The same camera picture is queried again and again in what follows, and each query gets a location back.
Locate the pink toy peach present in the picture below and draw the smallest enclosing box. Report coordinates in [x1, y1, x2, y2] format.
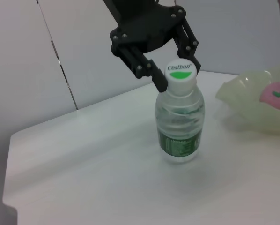
[258, 80, 280, 111]

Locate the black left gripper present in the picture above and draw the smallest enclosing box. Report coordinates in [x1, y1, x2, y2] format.
[102, 0, 202, 93]

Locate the clear green-label water bottle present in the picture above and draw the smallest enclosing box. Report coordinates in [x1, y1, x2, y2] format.
[155, 58, 206, 165]

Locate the translucent green fruit bowl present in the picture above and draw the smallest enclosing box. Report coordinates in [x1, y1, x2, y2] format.
[215, 62, 280, 136]

